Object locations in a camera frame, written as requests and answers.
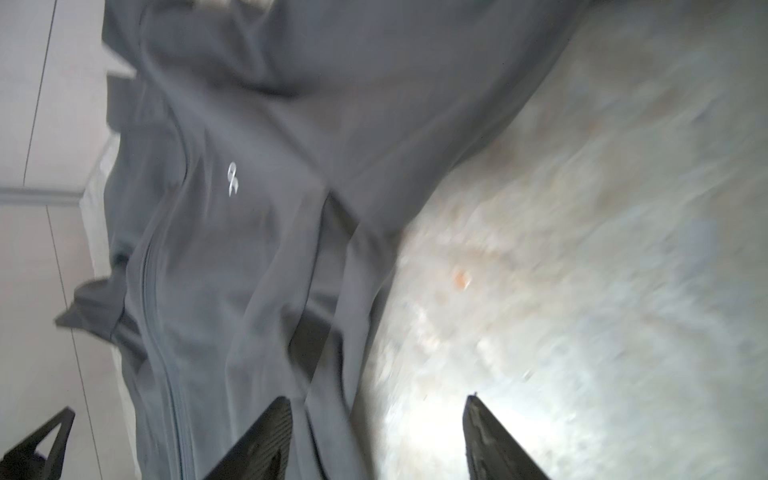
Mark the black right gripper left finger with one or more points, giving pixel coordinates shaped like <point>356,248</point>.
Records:
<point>262,452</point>

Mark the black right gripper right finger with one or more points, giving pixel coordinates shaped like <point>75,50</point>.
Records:
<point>492,453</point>

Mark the dark grey zip jacket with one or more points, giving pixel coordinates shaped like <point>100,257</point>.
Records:
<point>269,160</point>

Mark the aluminium left corner post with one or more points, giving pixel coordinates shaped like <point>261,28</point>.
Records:
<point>25,196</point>

